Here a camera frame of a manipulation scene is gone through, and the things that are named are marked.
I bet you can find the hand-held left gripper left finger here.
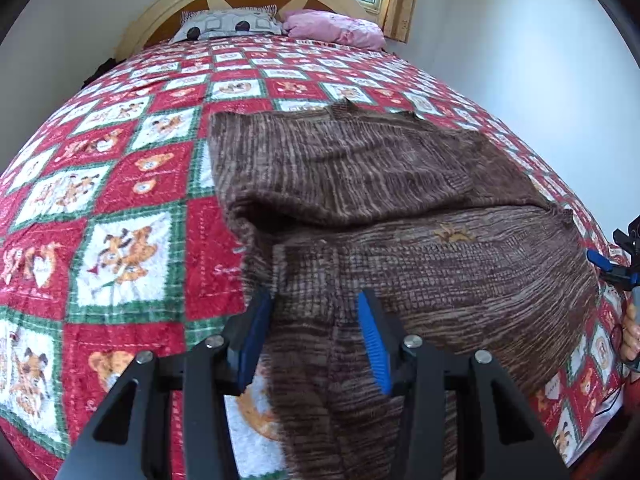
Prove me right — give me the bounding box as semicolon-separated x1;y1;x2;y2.
55;287;274;480

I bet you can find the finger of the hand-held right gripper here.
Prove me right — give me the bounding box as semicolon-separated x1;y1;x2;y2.
613;229;637;257
586;248;633;292

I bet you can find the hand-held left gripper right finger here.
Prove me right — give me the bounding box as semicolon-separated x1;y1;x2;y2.
357;287;571;480

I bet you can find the brown knitted sweater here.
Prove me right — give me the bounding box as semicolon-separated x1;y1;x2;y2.
207;100;601;480

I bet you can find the person's right hand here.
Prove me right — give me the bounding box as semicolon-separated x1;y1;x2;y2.
620;302;640;364

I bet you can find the red checked printed quilt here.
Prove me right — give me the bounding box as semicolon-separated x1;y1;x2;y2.
0;35;636;480

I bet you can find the grey patterned pillow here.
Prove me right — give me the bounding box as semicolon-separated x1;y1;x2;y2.
169;5;283;43

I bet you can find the pink pillow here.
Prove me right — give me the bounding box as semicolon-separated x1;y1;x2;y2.
282;10;386;52

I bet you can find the narrow yellow curtain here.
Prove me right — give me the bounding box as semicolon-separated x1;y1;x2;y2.
378;0;422;45

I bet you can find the cream wooden headboard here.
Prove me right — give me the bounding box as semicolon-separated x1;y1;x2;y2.
114;0;383;58

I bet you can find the black cable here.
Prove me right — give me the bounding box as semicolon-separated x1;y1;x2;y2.
595;360;632;418

